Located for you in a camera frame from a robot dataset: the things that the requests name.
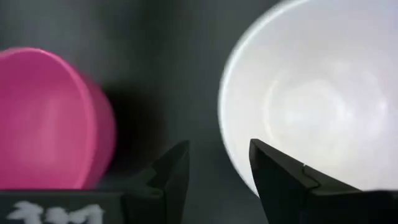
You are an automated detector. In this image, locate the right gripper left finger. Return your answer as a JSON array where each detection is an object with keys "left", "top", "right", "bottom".
[{"left": 0, "top": 139, "right": 191, "bottom": 224}]

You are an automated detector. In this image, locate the pink bowl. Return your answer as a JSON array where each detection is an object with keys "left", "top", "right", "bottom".
[{"left": 0, "top": 46, "right": 118, "bottom": 191}]

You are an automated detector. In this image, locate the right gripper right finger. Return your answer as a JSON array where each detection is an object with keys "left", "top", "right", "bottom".
[{"left": 249, "top": 138, "right": 398, "bottom": 224}]

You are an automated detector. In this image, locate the white bowl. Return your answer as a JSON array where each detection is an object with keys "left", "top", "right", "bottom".
[{"left": 216, "top": 0, "right": 398, "bottom": 197}]

